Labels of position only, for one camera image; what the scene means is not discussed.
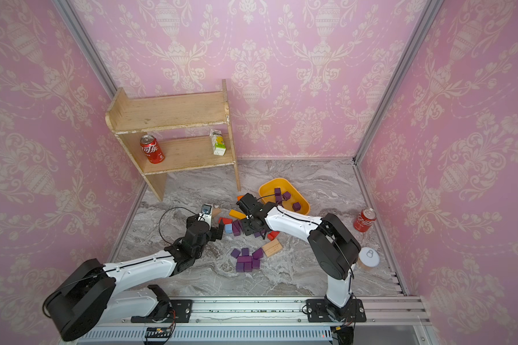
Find yellow long brick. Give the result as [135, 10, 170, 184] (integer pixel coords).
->
[229, 209, 247, 220]

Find aluminium front rail frame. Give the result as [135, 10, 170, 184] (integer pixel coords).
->
[75, 296, 438, 344]

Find wooden two-tier shelf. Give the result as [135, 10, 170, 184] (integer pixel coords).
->
[105, 79, 241, 201]

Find tan wood brick left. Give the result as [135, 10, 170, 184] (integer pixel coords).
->
[212, 208, 222, 218]

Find light blue brick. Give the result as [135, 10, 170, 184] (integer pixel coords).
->
[224, 224, 233, 234]

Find red flat brick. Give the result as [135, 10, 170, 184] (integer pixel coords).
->
[219, 217, 233, 225]

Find natural wood plank brick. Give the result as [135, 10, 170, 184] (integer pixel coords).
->
[262, 239, 283, 257]

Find green white juice carton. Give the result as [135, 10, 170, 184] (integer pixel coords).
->
[210, 129, 227, 156]

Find red cola can on table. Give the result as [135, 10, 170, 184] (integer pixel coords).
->
[353, 208, 377, 233]

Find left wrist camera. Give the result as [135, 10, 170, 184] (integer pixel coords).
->
[198, 204, 213, 227]

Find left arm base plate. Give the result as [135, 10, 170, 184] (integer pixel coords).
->
[130, 299, 193, 323]

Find purple brick cluster bottom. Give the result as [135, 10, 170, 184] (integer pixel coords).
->
[230, 247, 265, 273]

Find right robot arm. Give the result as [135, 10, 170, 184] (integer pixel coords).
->
[237, 193, 361, 321]

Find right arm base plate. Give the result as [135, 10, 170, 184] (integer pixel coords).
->
[302, 298, 367, 323]

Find red cola can on shelf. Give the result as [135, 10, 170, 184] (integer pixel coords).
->
[140, 135, 165, 164]

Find red brick pair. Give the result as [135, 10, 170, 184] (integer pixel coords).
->
[267, 231, 280, 241]

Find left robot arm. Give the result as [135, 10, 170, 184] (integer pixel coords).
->
[43, 216, 224, 342]

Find purple brick middle pile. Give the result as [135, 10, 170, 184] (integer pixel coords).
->
[233, 220, 243, 237]

